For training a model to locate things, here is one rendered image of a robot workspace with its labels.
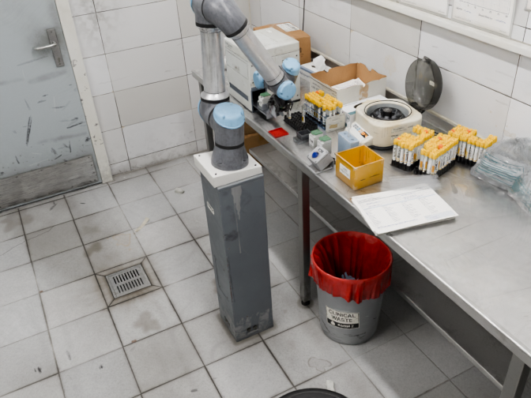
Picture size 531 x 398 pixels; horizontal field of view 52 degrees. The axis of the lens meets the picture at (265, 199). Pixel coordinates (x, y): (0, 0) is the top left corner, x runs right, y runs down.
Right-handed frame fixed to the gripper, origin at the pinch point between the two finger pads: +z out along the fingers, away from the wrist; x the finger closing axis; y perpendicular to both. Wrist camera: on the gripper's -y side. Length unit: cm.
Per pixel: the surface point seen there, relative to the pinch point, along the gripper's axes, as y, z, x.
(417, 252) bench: 96, -50, -6
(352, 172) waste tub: 57, -36, -2
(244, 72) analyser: -23.8, -2.9, -4.5
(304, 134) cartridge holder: 20.3, -7.9, 4.0
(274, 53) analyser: -23.4, -12.1, 9.4
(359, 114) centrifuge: 26.4, -22.5, 24.1
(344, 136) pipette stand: 37.0, -27.4, 8.5
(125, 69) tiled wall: -117, 88, -34
